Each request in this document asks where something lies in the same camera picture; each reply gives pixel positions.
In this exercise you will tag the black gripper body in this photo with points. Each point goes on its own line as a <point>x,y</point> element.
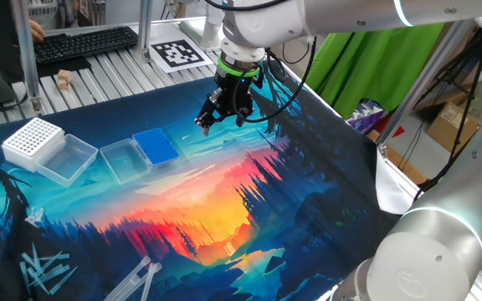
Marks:
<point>237,94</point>

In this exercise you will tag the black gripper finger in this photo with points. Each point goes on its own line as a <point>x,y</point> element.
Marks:
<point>207,115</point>
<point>244,116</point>

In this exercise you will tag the clear small pipette tip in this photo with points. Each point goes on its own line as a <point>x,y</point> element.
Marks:
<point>186,136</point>

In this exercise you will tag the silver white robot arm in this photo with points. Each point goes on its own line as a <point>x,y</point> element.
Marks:
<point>433,251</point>

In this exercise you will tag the blue tip box clear lid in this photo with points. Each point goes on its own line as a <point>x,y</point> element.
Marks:
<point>155,146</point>

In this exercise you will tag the white tip box clear lid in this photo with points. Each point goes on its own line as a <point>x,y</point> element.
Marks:
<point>32,140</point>

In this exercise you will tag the clear large pipette tip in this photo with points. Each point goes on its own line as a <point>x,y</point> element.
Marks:
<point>128,279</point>
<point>138,283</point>
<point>149,283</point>

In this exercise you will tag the clear small tips cluster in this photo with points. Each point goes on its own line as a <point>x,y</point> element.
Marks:
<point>35,216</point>

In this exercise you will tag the pale blue medium pipette tip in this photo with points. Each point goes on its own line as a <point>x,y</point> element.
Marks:
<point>35,255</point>
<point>24,277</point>
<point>48,261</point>
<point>38,280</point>
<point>52,271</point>
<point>57,256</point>
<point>63,280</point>
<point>27,259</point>

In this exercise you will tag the person hand at keyboard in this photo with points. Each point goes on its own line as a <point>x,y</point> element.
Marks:
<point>37,32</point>

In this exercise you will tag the black white marker sheet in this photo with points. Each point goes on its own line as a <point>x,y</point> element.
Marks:
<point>178,53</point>

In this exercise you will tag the printed sunset forest cloth mat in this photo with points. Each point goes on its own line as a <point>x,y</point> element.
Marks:
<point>207,200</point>

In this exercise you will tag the purple patterned box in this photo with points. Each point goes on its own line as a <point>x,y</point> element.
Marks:
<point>364,117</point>

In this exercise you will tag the green cloth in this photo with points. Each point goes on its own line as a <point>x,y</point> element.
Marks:
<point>362,67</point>

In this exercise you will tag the black computer keyboard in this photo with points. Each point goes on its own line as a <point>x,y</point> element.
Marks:
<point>82,44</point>

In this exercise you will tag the small wooden block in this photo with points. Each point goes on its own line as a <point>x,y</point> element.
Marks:
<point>64,78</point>

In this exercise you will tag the black desk pad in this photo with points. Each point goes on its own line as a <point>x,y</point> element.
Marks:
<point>63,67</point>

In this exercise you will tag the person white printed shirt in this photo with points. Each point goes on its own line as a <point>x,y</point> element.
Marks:
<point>42,10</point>

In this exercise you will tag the labelled cardboard box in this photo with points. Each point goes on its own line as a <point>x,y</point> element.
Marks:
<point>450,125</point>

